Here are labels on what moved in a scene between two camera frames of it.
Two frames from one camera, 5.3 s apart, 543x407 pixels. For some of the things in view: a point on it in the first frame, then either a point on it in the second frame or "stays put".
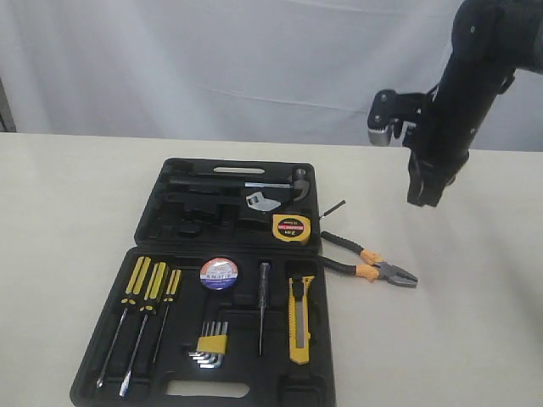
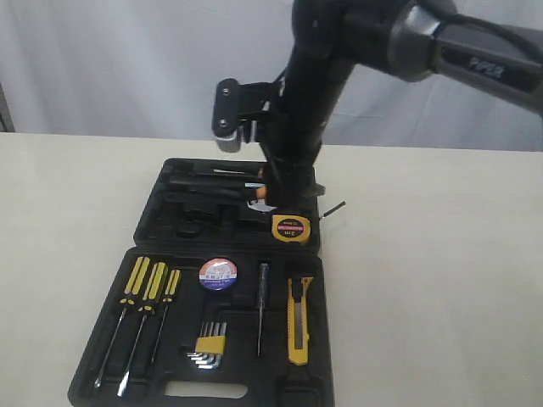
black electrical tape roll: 219,273 stays put
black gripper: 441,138 -> 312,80
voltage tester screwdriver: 264,290 stays put
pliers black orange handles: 377,270 -> 257,187
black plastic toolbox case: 222,301 stays put
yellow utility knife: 299,321 stays put
